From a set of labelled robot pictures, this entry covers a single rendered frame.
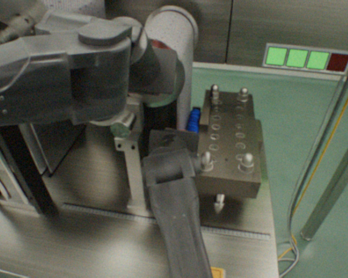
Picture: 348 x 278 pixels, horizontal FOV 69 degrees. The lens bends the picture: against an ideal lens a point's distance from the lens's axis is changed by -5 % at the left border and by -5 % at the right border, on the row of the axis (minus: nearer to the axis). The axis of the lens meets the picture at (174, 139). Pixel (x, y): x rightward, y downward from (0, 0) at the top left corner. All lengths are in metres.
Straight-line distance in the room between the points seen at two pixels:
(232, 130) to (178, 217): 0.46
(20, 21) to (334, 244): 1.87
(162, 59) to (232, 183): 0.35
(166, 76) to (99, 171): 0.50
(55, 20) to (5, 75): 0.14
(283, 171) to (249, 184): 1.57
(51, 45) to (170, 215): 0.23
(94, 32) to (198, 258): 0.25
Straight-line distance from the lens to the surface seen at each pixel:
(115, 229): 0.70
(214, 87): 0.88
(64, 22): 0.34
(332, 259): 1.88
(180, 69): 0.52
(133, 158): 0.61
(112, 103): 0.26
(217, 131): 0.75
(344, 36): 0.89
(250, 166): 0.63
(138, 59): 0.30
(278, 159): 2.29
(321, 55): 0.88
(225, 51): 0.84
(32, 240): 0.75
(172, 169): 0.37
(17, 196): 0.83
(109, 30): 0.26
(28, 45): 0.24
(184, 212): 0.34
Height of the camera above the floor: 1.49
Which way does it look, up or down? 40 degrees down
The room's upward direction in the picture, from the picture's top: straight up
